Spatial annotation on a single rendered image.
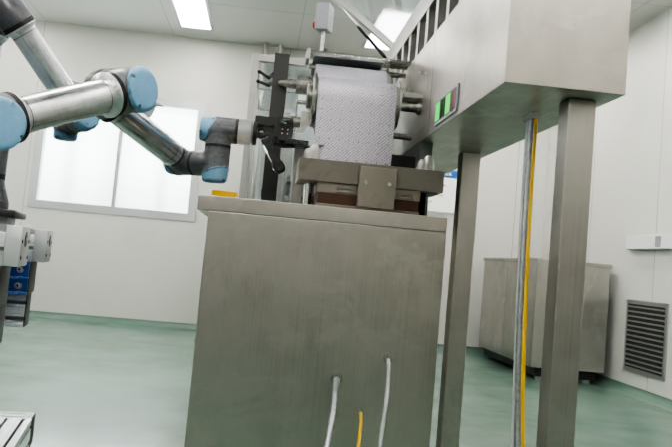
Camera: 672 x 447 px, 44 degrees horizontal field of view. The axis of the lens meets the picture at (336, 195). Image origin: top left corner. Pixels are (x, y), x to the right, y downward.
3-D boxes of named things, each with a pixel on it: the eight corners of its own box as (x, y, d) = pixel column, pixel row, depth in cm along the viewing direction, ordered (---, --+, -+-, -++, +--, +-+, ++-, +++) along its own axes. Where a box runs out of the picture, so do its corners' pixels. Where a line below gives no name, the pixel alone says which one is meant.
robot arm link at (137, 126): (54, 99, 214) (171, 185, 251) (83, 97, 208) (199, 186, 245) (71, 61, 218) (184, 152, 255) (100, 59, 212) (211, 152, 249)
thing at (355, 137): (310, 170, 243) (316, 108, 245) (389, 178, 245) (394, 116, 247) (311, 170, 243) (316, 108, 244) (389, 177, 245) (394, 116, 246)
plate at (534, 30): (340, 195, 471) (344, 143, 473) (387, 199, 473) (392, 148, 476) (494, 80, 163) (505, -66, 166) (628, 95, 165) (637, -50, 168)
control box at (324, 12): (315, 34, 313) (318, 8, 314) (332, 34, 311) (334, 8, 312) (310, 28, 306) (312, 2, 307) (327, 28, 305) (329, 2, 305)
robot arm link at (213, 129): (199, 145, 244) (202, 116, 245) (236, 148, 245) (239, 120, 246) (197, 141, 236) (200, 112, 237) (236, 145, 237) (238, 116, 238)
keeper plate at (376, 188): (356, 206, 223) (359, 166, 224) (392, 210, 224) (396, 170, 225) (357, 206, 221) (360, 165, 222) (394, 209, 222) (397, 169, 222)
